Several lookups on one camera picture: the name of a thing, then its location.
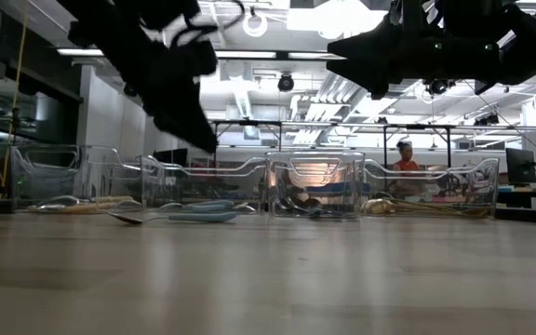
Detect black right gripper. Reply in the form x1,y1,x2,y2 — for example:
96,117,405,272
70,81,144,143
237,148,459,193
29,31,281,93
326,0,503,101

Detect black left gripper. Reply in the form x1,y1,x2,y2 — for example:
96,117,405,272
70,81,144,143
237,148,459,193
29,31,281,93
57,0,220,154

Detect teal handled black cutlery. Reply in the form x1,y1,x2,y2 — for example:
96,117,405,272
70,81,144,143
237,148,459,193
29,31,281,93
307,208,360,220

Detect black computer monitor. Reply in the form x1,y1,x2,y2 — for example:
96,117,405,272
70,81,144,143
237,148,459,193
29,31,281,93
152,147,190,168
504,147,536,186

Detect clear plastic bin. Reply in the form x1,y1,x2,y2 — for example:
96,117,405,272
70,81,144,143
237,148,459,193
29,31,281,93
9,143,144,214
140,154,270,215
363,156,501,220
265,150,368,220

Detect black beam with light strips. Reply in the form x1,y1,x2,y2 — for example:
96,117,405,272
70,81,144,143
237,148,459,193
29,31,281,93
56,47,348,61

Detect person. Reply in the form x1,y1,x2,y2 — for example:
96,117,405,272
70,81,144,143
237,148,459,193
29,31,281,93
392,141,426,196

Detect dark desk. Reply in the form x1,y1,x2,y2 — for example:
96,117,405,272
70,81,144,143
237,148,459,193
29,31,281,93
490,185,536,210

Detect black table frame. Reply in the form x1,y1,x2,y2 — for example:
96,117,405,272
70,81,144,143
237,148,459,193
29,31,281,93
210,119,284,164
382,123,455,168

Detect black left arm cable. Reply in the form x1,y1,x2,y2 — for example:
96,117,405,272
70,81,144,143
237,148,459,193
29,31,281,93
169,0,247,47

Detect white ring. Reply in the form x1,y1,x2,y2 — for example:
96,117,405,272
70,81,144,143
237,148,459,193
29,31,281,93
242,12,269,38

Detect yellow cable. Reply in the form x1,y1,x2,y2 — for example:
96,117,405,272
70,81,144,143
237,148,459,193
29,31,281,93
0,0,30,187

